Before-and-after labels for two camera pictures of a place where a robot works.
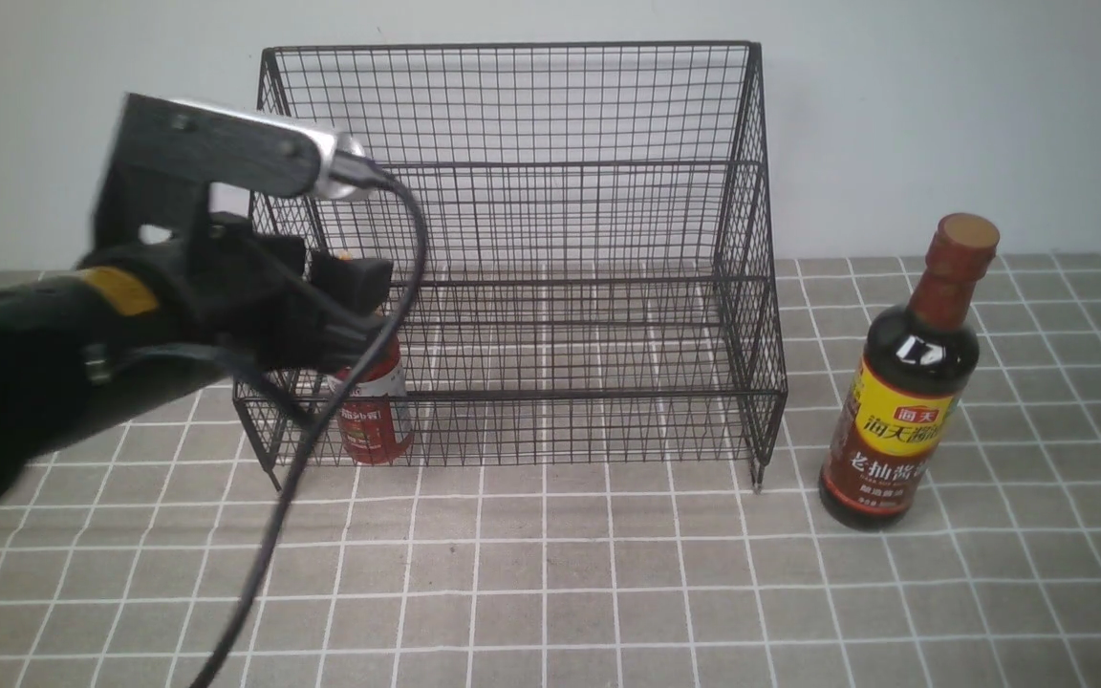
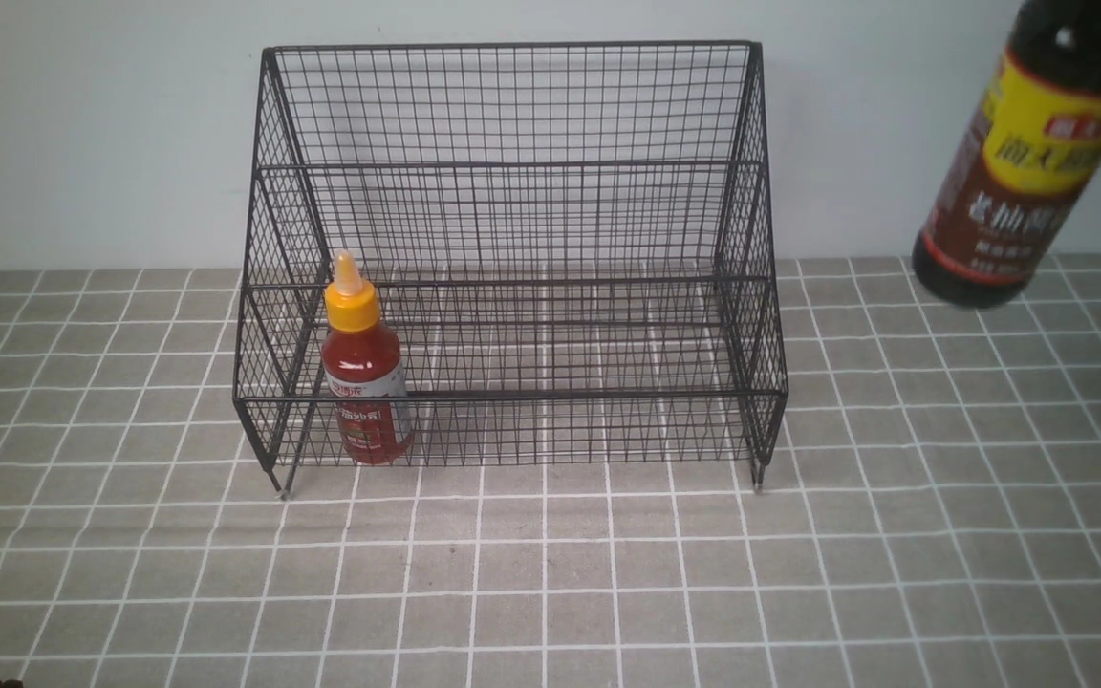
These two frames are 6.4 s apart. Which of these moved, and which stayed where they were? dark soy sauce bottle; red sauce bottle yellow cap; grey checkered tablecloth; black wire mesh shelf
Moved: dark soy sauce bottle
Stayed: grey checkered tablecloth; red sauce bottle yellow cap; black wire mesh shelf
